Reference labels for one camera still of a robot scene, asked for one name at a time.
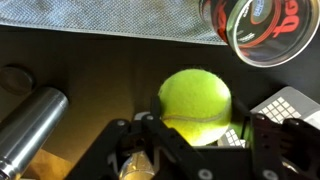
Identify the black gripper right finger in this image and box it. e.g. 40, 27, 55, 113
232, 97, 320, 180

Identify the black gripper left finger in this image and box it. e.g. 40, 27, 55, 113
64, 95, 214, 180

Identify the green tennis ball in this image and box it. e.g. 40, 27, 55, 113
157, 68, 234, 147

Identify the white plastic basket container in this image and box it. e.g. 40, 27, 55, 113
218, 85, 320, 149

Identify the round black table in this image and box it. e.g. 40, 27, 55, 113
0, 24, 320, 180

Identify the steel water bottle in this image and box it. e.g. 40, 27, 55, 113
0, 86, 70, 180

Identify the grey cloth towel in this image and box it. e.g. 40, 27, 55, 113
0, 0, 228, 47

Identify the black round bottle lid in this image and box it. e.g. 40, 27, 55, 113
0, 65, 36, 96

